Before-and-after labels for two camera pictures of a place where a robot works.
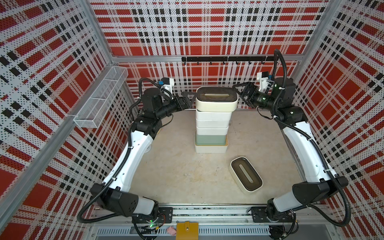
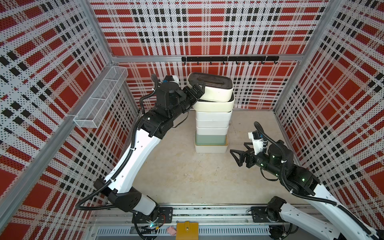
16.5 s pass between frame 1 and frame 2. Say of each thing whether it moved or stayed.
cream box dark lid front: moved
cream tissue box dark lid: stayed
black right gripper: moved
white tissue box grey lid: stayed
